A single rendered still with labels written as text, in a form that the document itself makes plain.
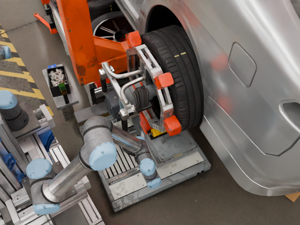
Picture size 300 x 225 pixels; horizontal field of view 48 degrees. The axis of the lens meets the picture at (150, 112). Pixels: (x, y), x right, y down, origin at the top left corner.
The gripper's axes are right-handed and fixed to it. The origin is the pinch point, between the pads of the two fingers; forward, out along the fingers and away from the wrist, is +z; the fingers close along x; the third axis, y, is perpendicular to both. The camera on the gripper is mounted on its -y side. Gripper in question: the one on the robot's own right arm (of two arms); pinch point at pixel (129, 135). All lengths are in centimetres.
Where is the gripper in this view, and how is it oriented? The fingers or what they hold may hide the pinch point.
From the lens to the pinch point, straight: 197.5
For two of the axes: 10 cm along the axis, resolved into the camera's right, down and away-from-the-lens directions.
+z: -4.2, -7.3, 5.4
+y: -0.2, -5.9, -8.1
